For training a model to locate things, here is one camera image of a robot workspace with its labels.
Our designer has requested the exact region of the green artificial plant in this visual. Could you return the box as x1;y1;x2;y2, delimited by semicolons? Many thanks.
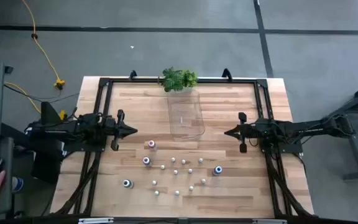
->
157;66;199;93

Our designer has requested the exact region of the blue white cup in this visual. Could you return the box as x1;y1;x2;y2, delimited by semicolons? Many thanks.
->
12;176;25;194

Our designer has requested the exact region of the silver metal bracket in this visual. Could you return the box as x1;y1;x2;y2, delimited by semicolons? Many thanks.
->
252;218;288;224
78;217;114;224

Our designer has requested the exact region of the thin black floor cable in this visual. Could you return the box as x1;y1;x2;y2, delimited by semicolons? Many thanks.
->
3;83;81;103

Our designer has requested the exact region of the short yellow cable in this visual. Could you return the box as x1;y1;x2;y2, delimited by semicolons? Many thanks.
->
4;81;42;113

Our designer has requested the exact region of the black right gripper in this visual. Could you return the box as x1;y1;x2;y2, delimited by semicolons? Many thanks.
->
224;111;264;154

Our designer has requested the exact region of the dark metal cart frame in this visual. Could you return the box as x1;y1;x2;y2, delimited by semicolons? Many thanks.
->
323;78;358;182

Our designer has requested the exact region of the black support stand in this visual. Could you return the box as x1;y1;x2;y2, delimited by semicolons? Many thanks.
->
0;101;67;185

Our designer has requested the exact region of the clear plastic tray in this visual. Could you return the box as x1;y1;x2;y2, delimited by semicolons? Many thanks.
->
166;88;206;139

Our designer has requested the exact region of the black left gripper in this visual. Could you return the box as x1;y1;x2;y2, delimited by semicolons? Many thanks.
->
103;108;138;152

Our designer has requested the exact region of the long yellow extension cable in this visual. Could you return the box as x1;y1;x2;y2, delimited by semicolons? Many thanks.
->
21;0;62;82

